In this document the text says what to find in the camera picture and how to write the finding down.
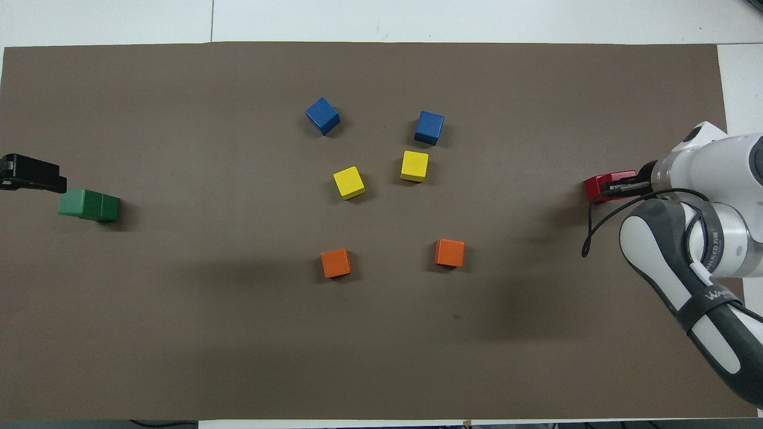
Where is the blue wooden cube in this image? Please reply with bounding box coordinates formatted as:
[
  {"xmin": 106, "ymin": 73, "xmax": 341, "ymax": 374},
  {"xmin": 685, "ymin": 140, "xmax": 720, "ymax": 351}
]
[
  {"xmin": 305, "ymin": 97, "xmax": 341, "ymax": 136},
  {"xmin": 414, "ymin": 110, "xmax": 445, "ymax": 147}
]

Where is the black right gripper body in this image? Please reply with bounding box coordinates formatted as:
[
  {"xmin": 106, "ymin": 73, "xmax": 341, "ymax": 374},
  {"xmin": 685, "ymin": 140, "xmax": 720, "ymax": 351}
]
[{"xmin": 635, "ymin": 160, "xmax": 659, "ymax": 199}]

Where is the brown table mat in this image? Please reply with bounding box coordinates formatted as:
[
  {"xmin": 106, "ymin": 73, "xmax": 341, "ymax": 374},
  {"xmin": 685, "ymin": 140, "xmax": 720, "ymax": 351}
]
[{"xmin": 0, "ymin": 42, "xmax": 755, "ymax": 421}]

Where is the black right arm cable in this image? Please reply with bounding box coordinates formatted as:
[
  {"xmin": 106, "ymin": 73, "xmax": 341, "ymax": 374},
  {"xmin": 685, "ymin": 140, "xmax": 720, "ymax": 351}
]
[{"xmin": 581, "ymin": 189, "xmax": 713, "ymax": 258}]

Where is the green wooden cube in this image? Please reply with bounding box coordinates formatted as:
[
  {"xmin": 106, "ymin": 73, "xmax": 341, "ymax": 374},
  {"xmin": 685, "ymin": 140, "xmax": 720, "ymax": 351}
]
[
  {"xmin": 58, "ymin": 188, "xmax": 103, "ymax": 221},
  {"xmin": 98, "ymin": 192, "xmax": 120, "ymax": 223}
]

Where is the orange wooden cube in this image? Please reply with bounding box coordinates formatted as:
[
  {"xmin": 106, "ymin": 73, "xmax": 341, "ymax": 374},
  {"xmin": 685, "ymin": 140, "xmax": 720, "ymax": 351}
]
[
  {"xmin": 435, "ymin": 239, "xmax": 466, "ymax": 268},
  {"xmin": 321, "ymin": 248, "xmax": 352, "ymax": 279}
]

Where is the yellow wooden cube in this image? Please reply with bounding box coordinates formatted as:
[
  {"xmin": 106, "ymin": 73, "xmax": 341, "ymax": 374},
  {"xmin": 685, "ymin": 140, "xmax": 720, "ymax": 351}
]
[
  {"xmin": 333, "ymin": 166, "xmax": 366, "ymax": 200},
  {"xmin": 401, "ymin": 150, "xmax": 430, "ymax": 182}
]

